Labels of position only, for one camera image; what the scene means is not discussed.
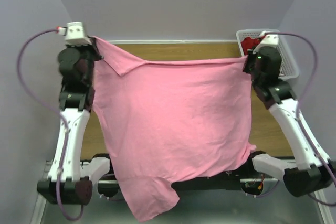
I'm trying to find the pink t shirt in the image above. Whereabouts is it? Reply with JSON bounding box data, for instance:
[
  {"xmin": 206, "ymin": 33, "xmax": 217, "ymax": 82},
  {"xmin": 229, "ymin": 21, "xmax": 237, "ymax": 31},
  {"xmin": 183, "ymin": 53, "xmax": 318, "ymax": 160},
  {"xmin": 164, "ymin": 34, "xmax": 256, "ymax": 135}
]
[{"xmin": 93, "ymin": 39, "xmax": 256, "ymax": 222}]

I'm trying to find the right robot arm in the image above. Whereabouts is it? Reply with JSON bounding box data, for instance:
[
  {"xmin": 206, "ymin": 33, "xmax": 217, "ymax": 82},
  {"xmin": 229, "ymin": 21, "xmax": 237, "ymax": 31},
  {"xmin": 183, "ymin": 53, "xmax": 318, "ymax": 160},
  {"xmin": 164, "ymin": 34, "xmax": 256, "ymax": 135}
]
[{"xmin": 241, "ymin": 46, "xmax": 335, "ymax": 197}]

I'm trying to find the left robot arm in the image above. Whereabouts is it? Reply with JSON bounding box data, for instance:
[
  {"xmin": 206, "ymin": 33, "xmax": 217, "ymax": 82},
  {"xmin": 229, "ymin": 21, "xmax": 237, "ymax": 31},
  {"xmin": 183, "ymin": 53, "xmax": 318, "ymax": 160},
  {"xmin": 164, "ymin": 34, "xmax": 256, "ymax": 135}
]
[{"xmin": 37, "ymin": 37, "xmax": 103, "ymax": 206}]

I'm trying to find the red t shirt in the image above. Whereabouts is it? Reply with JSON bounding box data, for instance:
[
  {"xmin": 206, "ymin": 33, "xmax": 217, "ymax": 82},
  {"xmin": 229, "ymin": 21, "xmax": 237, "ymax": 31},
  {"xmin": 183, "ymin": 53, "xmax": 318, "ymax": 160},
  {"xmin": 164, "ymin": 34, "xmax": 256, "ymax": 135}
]
[{"xmin": 240, "ymin": 37, "xmax": 261, "ymax": 56}]

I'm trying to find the white plastic basket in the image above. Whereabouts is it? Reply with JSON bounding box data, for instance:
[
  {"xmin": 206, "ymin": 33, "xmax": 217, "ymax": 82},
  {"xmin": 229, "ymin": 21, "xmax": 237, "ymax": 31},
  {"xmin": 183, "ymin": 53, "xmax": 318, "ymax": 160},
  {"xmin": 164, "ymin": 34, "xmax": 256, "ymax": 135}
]
[{"xmin": 236, "ymin": 28, "xmax": 299, "ymax": 80}]

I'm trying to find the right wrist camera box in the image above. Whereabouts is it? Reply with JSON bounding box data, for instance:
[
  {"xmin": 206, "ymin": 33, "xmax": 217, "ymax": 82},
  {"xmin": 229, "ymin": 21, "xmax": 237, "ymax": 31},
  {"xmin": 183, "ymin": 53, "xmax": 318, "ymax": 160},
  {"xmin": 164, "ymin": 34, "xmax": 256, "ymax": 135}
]
[{"xmin": 256, "ymin": 30, "xmax": 279, "ymax": 49}]

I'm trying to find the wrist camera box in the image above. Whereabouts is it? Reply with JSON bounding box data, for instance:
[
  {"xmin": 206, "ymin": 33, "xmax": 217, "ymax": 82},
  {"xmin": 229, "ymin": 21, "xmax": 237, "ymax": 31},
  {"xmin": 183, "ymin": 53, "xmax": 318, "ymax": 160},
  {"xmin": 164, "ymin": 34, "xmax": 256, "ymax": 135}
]
[
  {"xmin": 57, "ymin": 22, "xmax": 92, "ymax": 46},
  {"xmin": 256, "ymin": 30, "xmax": 279, "ymax": 49}
]

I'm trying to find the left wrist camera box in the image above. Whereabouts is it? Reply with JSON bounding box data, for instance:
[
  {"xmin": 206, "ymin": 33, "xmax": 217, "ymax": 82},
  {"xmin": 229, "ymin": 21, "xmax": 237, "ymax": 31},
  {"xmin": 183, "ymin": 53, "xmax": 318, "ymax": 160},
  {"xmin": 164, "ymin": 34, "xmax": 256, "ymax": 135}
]
[{"xmin": 57, "ymin": 22, "xmax": 92, "ymax": 46}]

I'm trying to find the aluminium frame rail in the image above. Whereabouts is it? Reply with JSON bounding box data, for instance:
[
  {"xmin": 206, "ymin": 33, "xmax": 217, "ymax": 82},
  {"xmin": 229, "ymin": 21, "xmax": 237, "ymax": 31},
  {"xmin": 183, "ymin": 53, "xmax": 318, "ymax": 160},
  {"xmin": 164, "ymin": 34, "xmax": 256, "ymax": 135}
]
[{"xmin": 39, "ymin": 158, "xmax": 323, "ymax": 183}]

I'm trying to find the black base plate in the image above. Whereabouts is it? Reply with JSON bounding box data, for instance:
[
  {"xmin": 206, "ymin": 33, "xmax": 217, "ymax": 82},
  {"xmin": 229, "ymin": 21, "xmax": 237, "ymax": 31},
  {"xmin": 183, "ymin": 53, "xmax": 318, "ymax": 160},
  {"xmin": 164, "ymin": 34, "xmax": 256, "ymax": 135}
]
[{"xmin": 98, "ymin": 158, "xmax": 269, "ymax": 198}]

